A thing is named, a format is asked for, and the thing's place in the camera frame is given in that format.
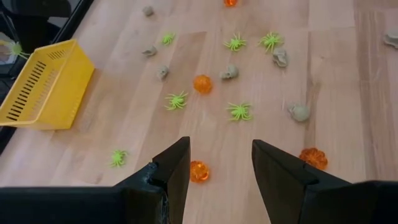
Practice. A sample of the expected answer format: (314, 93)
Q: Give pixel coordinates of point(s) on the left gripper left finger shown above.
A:
(174, 186)

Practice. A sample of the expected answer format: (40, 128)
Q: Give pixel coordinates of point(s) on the green plastic spider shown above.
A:
(270, 40)
(118, 157)
(235, 42)
(176, 100)
(168, 39)
(239, 111)
(17, 49)

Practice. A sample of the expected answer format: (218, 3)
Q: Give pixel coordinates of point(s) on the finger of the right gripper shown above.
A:
(40, 34)

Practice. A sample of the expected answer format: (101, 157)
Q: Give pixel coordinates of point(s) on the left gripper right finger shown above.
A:
(280, 186)

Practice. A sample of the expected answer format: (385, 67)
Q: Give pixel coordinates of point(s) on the yellow plastic basket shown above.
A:
(53, 93)

